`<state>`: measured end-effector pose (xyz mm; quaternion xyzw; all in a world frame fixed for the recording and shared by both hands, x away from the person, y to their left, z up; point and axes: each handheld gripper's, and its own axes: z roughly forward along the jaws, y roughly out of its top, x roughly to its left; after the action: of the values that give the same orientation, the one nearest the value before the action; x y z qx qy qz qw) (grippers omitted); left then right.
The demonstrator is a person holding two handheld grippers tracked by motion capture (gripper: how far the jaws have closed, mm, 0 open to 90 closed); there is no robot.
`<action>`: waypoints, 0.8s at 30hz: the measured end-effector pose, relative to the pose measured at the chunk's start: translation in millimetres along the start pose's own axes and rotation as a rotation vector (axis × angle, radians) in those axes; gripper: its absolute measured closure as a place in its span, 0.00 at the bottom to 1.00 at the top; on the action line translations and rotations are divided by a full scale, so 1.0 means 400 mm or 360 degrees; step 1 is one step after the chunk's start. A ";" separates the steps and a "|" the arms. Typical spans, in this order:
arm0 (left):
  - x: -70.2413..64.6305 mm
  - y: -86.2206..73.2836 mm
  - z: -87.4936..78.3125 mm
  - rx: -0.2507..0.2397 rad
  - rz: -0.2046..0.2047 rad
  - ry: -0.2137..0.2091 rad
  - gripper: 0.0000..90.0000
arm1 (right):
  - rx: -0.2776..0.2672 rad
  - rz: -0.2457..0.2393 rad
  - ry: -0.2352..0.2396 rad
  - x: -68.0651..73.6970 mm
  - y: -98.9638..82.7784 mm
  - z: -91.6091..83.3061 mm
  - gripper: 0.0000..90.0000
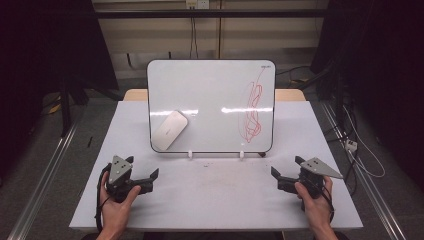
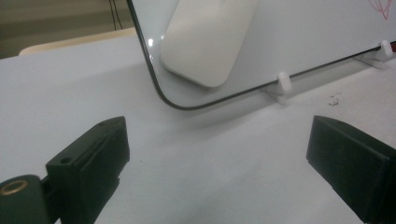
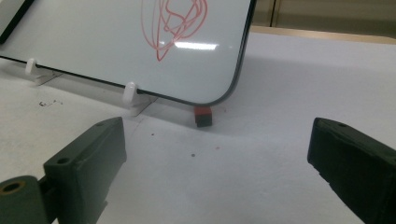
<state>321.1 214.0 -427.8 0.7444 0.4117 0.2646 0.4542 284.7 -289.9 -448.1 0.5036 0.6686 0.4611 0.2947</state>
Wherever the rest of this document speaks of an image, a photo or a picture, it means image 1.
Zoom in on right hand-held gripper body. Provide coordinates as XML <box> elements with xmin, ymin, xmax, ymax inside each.
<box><xmin>277</xmin><ymin>157</ymin><xmax>344</xmax><ymax>212</ymax></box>

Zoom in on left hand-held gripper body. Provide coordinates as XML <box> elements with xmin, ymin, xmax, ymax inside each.
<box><xmin>105</xmin><ymin>155</ymin><xmax>155</xmax><ymax>204</ymax></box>

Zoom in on white whiteboard eraser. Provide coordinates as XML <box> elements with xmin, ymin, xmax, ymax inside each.
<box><xmin>150</xmin><ymin>110</ymin><xmax>189</xmax><ymax>152</ymax></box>

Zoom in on white whiteboard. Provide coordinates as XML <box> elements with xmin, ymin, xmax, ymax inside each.
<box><xmin>146</xmin><ymin>59</ymin><xmax>277</xmax><ymax>154</ymax></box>

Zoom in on person's right hand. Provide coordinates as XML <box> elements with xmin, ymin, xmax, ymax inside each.
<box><xmin>294</xmin><ymin>175</ymin><xmax>335</xmax><ymax>232</ymax></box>

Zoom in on person's left hand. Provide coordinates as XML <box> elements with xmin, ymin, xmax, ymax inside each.
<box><xmin>99</xmin><ymin>171</ymin><xmax>142</xmax><ymax>234</ymax></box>

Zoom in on black metal stand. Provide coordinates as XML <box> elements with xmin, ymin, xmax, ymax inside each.
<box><xmin>57</xmin><ymin>74</ymin><xmax>90</xmax><ymax>138</ymax></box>
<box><xmin>297</xmin><ymin>61</ymin><xmax>346</xmax><ymax>129</ymax></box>

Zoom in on black curtain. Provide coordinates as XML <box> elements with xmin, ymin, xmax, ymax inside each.
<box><xmin>309</xmin><ymin>0</ymin><xmax>424</xmax><ymax>183</ymax></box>
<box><xmin>0</xmin><ymin>0</ymin><xmax>120</xmax><ymax>181</ymax></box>

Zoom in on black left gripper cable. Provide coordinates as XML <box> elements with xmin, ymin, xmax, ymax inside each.
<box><xmin>94</xmin><ymin>162</ymin><xmax>113</xmax><ymax>233</ymax></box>

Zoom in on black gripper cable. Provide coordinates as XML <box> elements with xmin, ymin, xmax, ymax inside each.
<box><xmin>94</xmin><ymin>162</ymin><xmax>113</xmax><ymax>233</ymax></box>
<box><xmin>319</xmin><ymin>184</ymin><xmax>336</xmax><ymax>224</ymax></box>

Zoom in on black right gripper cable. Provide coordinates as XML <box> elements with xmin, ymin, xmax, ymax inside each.
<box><xmin>319</xmin><ymin>184</ymin><xmax>336</xmax><ymax>224</ymax></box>

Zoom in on aluminium floor rail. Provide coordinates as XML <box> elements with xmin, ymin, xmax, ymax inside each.
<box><xmin>5</xmin><ymin>111</ymin><xmax>86</xmax><ymax>240</ymax></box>
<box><xmin>320</xmin><ymin>100</ymin><xmax>408</xmax><ymax>240</ymax></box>

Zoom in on white cable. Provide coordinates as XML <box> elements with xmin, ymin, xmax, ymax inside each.
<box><xmin>342</xmin><ymin>105</ymin><xmax>387</xmax><ymax>179</ymax></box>

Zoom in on black hanging cable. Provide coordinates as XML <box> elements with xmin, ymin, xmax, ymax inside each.
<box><xmin>188</xmin><ymin>16</ymin><xmax>200</xmax><ymax>60</ymax></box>

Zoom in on white wall outlet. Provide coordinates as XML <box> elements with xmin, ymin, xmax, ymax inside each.
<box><xmin>185</xmin><ymin>0</ymin><xmax>211</xmax><ymax>10</ymax></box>

